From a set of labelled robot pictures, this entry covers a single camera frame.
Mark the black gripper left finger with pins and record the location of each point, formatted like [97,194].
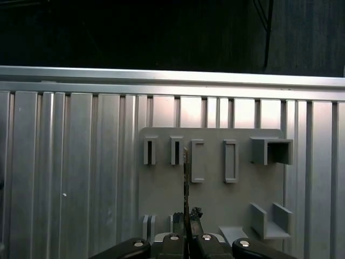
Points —
[172,248]

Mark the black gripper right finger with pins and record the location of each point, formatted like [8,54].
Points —
[213,248]

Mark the blue RAM stick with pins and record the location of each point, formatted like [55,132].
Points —
[186,175]

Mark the grey parts rack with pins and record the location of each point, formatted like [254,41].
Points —
[215,194]

